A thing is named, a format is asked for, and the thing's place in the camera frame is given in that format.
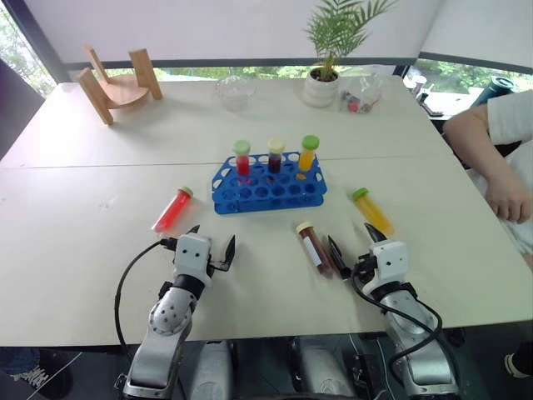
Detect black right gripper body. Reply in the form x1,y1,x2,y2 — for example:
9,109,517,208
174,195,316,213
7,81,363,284
351,252,379,277

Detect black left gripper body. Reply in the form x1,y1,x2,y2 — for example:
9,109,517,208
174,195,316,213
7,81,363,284
160,236,231,274

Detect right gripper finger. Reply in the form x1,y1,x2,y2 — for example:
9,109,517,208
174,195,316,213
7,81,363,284
363,222,390,244
326,234,352,280

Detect orange tube green cap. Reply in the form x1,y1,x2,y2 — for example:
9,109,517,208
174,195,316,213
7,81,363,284
351,187,396,236
297,134,321,173

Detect dark tube cream cap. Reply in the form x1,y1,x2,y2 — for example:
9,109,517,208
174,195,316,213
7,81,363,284
266,137,286,174
295,221,338,278

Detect red tube green cap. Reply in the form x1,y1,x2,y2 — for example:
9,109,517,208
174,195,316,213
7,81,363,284
150,185,196,234
232,139,252,177

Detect blue test tube rack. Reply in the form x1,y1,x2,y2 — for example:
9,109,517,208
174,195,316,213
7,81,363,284
210,152,329,216

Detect person's bare hand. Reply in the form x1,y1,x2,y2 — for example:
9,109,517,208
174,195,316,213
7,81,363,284
484,174,533,223

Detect silver left robot leg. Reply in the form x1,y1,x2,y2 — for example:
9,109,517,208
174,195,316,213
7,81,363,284
194,339,235,400

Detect silver robot leg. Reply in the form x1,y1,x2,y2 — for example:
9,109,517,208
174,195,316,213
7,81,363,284
194,339,235,400
290,336,356,399

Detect silver right robot leg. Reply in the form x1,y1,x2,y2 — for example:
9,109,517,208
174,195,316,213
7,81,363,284
290,336,356,399

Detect clear container with small parts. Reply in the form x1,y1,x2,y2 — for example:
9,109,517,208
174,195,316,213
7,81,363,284
338,73,387,115

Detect clear plastic bowl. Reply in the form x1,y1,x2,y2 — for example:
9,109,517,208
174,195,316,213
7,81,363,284
214,75,257,113

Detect wooden stand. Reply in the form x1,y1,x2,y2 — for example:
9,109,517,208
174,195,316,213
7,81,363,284
77,44,164,127

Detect white ribbed plant pot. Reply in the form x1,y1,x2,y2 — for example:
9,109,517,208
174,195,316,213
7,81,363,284
301,67,341,109

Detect cup with white lid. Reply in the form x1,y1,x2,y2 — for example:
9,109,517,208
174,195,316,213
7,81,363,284
405,74,429,101

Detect white shoe with black sock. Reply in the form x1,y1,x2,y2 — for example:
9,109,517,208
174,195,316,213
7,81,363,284
503,351,533,379

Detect person's white shirt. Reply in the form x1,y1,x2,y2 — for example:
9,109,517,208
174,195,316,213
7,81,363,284
469,88,533,268

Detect dark teal bottle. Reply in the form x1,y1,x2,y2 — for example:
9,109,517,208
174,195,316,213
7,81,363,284
471,75,518,110

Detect black and white sneaker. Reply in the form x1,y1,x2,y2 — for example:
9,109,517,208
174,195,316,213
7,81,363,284
10,348,74,399

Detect green palm plant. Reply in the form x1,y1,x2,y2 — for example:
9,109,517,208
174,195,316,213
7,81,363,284
304,0,397,81

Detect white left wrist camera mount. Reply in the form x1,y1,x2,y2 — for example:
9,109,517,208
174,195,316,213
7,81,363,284
172,232,212,279

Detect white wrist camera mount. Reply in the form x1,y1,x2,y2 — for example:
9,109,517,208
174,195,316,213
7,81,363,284
172,232,212,279
360,240,410,295

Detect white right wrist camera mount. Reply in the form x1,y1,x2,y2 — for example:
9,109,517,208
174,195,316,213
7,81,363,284
360,240,410,295

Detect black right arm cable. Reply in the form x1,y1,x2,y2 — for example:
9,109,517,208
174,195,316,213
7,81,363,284
351,266,444,378

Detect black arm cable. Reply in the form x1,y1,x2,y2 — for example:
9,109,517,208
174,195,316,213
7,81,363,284
351,266,444,378
113,240,176,356

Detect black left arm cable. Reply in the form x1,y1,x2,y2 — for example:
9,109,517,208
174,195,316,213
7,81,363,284
113,240,176,356

